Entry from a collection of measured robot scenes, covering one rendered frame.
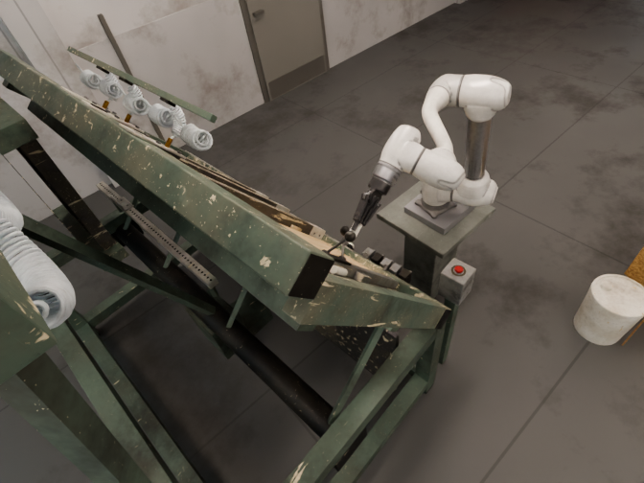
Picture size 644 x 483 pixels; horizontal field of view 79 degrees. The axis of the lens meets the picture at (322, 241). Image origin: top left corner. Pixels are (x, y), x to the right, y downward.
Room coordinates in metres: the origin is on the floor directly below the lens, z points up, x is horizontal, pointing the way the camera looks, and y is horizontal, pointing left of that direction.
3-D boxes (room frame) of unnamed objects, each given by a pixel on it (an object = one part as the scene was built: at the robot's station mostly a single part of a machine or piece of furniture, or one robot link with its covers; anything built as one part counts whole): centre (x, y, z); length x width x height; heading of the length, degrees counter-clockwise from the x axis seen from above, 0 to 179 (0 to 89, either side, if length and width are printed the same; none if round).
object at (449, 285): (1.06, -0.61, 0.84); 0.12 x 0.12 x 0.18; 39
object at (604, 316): (1.07, -1.65, 0.24); 0.32 x 0.30 x 0.47; 33
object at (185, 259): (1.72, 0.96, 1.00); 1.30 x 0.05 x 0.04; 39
